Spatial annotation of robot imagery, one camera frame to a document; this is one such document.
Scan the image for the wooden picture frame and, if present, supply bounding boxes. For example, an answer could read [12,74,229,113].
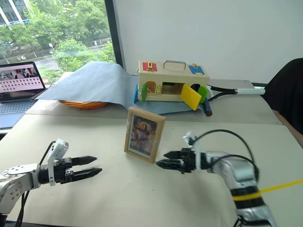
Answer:
[124,106,167,164]

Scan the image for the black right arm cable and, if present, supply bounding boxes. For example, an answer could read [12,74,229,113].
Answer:
[193,129,260,176]

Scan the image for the person in black clothing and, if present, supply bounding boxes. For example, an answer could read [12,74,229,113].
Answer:
[263,57,303,143]

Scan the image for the open laptop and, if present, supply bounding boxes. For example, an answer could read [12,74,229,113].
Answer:
[0,61,47,130]

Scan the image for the yellow box door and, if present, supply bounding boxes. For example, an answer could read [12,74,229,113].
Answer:
[180,84,202,112]

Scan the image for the light blue cloth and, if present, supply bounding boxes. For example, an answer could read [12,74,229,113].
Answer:
[35,61,207,114]

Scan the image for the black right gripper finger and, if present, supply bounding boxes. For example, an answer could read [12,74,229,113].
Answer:
[155,159,183,171]
[163,151,183,160]

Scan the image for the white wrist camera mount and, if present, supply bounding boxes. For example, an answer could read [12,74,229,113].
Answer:
[47,139,70,186]
[183,131,202,171]

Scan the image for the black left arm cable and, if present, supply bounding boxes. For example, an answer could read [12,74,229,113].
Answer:
[38,141,57,166]

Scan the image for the dark patterned tube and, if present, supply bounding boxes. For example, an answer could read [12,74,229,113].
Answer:
[203,95,214,117]

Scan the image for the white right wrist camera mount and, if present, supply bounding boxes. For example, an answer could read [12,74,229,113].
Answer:
[183,131,202,171]

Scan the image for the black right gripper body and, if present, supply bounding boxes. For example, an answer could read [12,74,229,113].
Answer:
[178,148,197,175]

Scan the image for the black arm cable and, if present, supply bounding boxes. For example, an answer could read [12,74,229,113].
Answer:
[193,129,260,176]
[38,141,57,166]

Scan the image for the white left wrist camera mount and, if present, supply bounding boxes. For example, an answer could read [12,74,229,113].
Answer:
[47,139,70,186]

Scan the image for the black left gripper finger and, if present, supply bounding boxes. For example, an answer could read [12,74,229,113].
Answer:
[71,167,103,183]
[71,155,98,166]

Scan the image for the brown stick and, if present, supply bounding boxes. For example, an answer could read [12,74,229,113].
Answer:
[30,87,52,101]

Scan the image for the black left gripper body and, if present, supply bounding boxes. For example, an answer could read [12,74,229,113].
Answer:
[54,157,73,185]

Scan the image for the yellow cord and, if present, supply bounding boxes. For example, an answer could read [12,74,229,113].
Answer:
[232,178,303,202]

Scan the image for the wooden lock box toy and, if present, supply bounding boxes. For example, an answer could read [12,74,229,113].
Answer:
[133,60,211,104]

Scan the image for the orange woven basket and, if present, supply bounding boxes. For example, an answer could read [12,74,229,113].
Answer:
[58,99,107,111]

